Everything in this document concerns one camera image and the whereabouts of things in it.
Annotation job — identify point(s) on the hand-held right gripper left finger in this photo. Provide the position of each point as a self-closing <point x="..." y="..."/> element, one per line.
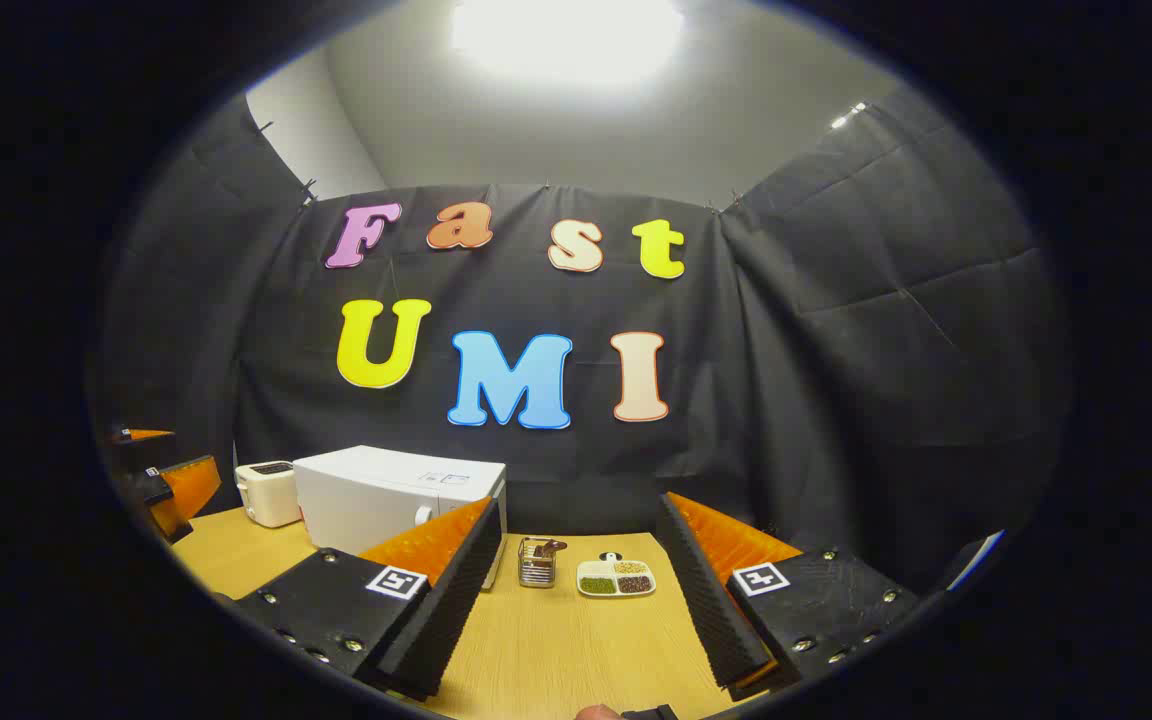
<point x="446" y="610"/>

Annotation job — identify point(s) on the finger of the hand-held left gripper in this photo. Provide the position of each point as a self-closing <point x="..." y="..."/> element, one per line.
<point x="141" y="436"/>
<point x="191" y="485"/>

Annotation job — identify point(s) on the white divided dish with beans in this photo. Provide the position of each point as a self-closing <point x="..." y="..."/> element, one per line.
<point x="616" y="582"/>

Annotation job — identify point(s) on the white microwave oven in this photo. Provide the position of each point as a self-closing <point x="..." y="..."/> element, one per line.
<point x="366" y="500"/>

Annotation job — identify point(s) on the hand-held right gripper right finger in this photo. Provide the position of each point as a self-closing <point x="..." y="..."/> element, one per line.
<point x="706" y="600"/>

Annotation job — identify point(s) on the small ceiling light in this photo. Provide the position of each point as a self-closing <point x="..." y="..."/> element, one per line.
<point x="848" y="116"/>

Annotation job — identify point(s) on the large ceiling light panel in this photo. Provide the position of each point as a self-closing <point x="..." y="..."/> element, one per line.
<point x="566" y="40"/>

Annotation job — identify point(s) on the white toaster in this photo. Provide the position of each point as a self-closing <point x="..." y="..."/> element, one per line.
<point x="266" y="495"/>

